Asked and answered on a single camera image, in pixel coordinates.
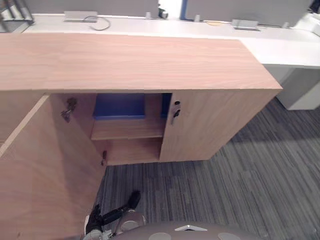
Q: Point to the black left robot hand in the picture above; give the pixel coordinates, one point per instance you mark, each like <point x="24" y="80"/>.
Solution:
<point x="93" y="218"/>

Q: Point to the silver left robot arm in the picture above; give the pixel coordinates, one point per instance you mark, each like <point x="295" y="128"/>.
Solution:
<point x="96" y="235"/>

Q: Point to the metal door hinge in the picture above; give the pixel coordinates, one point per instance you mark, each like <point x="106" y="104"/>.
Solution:
<point x="103" y="157"/>
<point x="67" y="112"/>

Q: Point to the wooden left cabinet door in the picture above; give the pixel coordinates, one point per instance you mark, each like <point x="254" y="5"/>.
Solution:
<point x="45" y="175"/>

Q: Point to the wooden cabinet door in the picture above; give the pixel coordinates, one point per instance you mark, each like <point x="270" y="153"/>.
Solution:
<point x="205" y="125"/>
<point x="45" y="175"/>

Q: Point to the wooden cabinet shelf board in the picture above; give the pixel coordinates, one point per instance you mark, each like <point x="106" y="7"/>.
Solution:
<point x="127" y="128"/>

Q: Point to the wooden right cabinet door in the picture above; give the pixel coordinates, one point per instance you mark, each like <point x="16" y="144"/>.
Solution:
<point x="205" y="125"/>

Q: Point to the wooden office cabinet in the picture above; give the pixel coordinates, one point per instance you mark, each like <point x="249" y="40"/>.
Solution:
<point x="125" y="62"/>

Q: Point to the white office desk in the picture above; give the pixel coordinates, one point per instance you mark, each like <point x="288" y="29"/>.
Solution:
<point x="275" y="47"/>

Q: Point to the silver left robot leg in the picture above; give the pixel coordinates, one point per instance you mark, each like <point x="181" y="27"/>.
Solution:
<point x="132" y="221"/>

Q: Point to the dark left robot foot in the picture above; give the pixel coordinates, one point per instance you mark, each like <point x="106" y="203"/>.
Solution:
<point x="135" y="198"/>

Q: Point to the grey robot torso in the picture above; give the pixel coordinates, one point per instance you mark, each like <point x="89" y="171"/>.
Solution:
<point x="187" y="232"/>

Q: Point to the grey desk power box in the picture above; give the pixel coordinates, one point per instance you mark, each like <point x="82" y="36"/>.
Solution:
<point x="77" y="16"/>
<point x="246" y="24"/>

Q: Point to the small grey partition clamp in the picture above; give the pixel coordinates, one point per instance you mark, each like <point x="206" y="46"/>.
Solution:
<point x="197" y="18"/>
<point x="148" y="15"/>

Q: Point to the grey desk partition panel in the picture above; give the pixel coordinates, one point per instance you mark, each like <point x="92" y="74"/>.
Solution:
<point x="250" y="10"/>
<point x="100" y="6"/>

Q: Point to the small black desk object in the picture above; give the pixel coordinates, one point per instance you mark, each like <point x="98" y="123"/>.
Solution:
<point x="163" y="13"/>

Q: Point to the blue partition strip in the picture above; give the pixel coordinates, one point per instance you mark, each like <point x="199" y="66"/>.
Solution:
<point x="184" y="10"/>

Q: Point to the yellow paper sheet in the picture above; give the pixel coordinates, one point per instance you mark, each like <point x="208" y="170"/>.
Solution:
<point x="213" y="22"/>

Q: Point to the white desk object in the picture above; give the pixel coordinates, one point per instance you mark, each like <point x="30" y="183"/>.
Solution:
<point x="308" y="25"/>

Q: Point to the grey metal frame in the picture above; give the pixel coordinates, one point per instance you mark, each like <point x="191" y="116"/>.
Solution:
<point x="17" y="15"/>

